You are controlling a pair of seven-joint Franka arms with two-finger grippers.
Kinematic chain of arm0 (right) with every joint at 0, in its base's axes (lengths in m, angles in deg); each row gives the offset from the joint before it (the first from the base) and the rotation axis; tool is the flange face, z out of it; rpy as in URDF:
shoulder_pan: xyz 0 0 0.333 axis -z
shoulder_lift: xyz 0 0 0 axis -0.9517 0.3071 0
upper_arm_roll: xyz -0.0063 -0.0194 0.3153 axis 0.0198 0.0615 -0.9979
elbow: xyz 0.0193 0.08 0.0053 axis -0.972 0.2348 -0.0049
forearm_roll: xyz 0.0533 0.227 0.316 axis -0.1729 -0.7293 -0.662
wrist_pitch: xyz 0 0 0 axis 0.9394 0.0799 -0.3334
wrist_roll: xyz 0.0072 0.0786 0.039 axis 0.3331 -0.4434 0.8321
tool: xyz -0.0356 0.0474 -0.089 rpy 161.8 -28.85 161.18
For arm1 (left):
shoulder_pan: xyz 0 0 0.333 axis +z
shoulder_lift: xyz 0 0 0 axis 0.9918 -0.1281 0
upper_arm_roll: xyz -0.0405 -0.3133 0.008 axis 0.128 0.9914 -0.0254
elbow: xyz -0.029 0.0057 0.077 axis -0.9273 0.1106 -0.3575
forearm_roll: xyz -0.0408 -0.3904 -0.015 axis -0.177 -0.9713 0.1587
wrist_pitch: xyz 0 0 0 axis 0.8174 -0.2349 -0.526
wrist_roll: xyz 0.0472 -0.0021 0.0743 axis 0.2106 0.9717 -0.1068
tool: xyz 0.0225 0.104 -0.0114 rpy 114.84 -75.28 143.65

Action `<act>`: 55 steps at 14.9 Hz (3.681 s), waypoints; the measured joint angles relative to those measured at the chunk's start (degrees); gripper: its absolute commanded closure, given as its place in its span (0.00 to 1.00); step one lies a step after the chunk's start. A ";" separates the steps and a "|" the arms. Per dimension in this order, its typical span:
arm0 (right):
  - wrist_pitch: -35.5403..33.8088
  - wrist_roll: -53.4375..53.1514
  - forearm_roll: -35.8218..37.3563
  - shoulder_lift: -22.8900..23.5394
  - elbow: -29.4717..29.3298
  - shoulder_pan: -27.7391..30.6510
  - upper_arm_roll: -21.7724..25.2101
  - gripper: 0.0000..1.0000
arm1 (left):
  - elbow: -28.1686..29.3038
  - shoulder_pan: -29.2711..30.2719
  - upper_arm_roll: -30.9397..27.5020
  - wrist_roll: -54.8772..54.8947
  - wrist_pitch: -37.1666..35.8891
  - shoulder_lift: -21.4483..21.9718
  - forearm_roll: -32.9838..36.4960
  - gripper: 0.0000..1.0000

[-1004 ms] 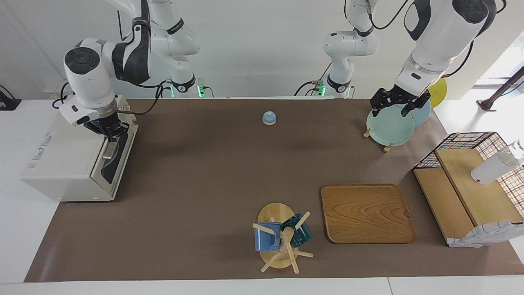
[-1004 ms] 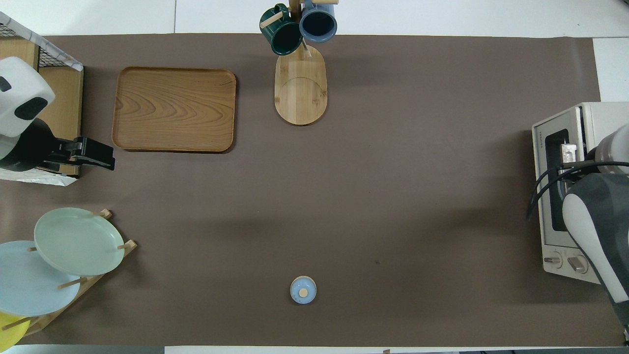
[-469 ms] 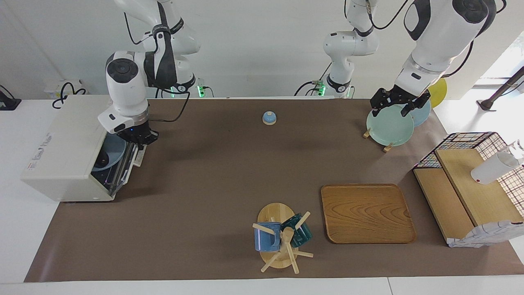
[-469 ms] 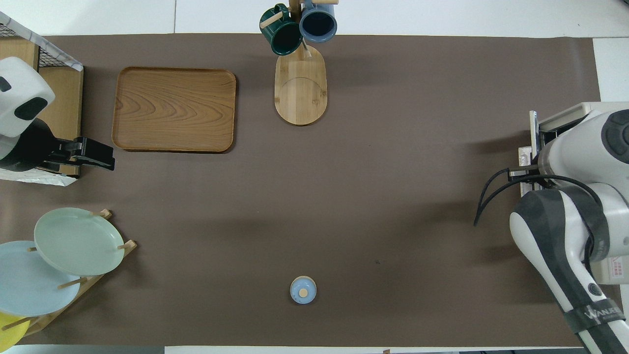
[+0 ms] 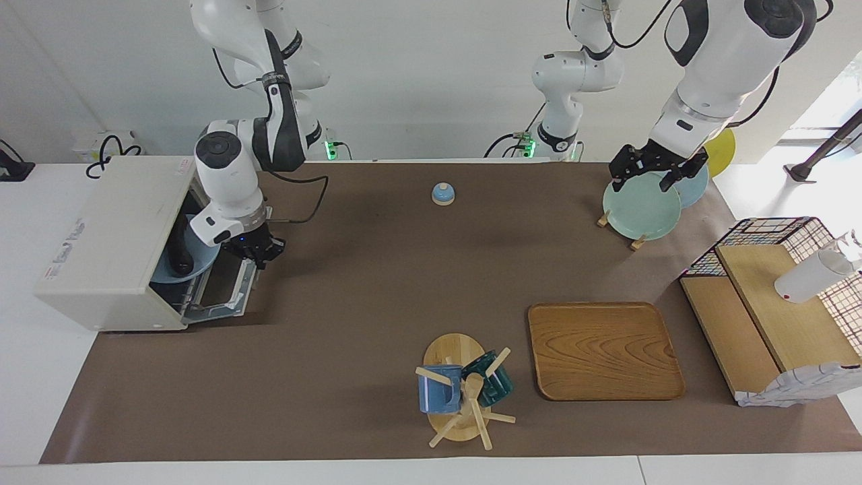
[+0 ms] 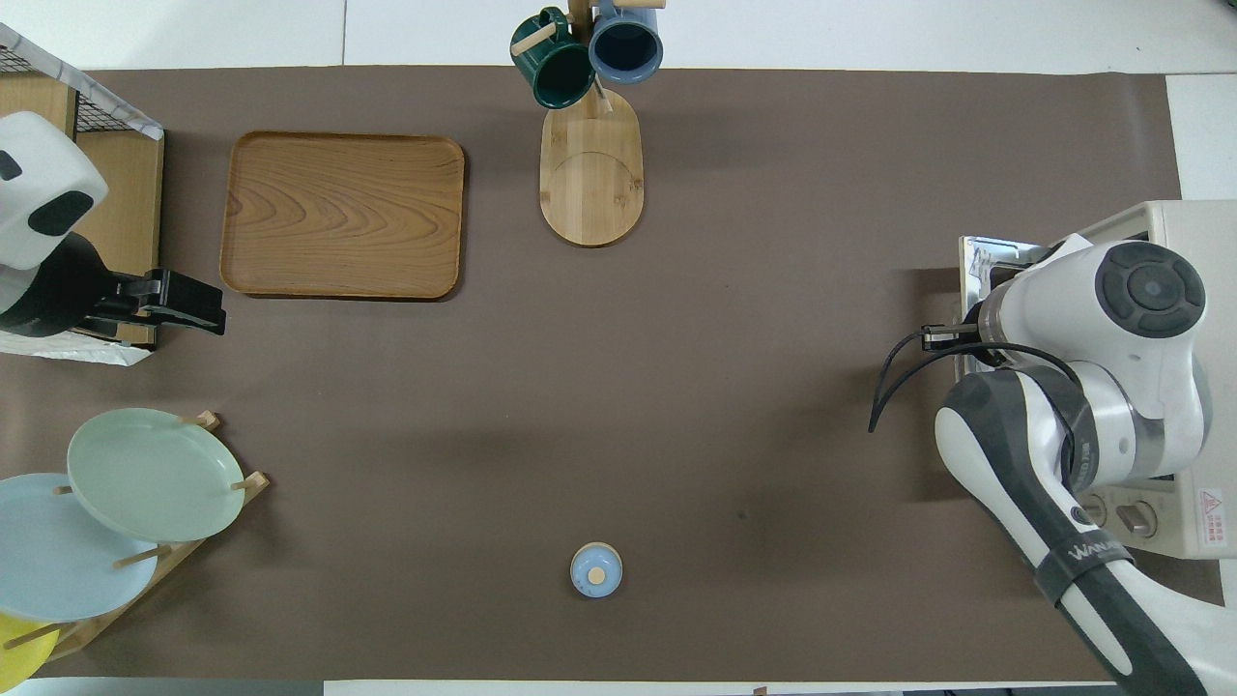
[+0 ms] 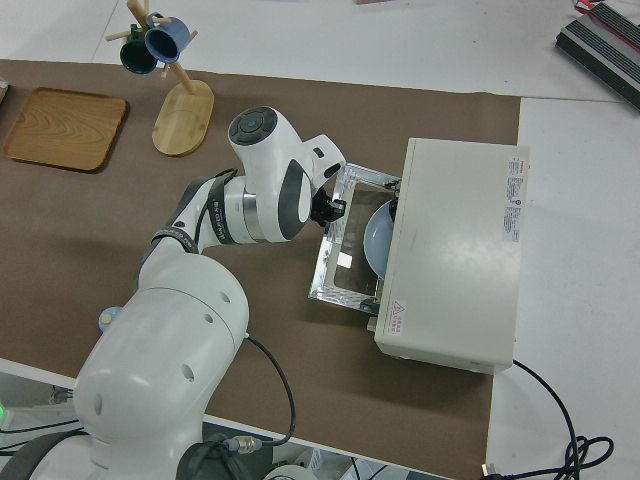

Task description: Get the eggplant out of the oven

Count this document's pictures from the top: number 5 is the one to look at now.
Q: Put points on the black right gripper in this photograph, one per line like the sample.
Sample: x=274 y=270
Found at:
x=256 y=242

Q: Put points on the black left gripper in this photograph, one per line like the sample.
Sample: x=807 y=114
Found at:
x=661 y=158

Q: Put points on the glass oven door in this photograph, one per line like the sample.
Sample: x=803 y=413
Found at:
x=222 y=286

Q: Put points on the blue round plate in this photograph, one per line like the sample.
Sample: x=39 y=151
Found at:
x=202 y=259

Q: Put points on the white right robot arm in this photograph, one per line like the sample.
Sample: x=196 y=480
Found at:
x=225 y=175

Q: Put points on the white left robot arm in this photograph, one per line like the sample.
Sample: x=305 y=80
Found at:
x=727 y=47

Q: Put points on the white toaster oven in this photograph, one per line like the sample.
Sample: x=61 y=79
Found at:
x=114 y=236

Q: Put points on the light green plate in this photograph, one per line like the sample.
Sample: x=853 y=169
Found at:
x=640 y=209

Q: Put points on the pale blue racked plate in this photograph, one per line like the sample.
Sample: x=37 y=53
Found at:
x=693 y=188

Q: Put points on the yellow plate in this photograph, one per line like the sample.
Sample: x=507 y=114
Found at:
x=722 y=151

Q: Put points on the wooden plate rack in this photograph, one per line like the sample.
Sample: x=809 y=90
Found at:
x=638 y=243

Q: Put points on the brown table mat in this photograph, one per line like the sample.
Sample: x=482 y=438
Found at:
x=404 y=303

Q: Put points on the black stand pole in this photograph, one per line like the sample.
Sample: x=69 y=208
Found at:
x=825 y=148

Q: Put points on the blue bell with wooden knob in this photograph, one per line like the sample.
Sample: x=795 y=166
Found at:
x=443 y=195

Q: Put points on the wooden serving tray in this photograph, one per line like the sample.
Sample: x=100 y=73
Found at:
x=603 y=350

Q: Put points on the white spray bottle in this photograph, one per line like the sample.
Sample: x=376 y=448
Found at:
x=808 y=279

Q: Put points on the wooden mug tree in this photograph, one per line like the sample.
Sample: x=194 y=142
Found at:
x=450 y=350

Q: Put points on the wooden shelf unit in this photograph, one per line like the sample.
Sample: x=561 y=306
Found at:
x=794 y=323

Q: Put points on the white power outlet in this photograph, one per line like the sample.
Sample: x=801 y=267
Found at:
x=84 y=145

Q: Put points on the blue mug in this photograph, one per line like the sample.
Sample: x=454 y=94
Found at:
x=438 y=394

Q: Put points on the dark green mug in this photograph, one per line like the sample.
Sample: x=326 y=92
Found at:
x=497 y=384

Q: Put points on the white patterned cloth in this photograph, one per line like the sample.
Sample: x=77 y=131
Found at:
x=801 y=387

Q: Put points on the black device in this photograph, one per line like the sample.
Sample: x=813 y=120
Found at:
x=13 y=168

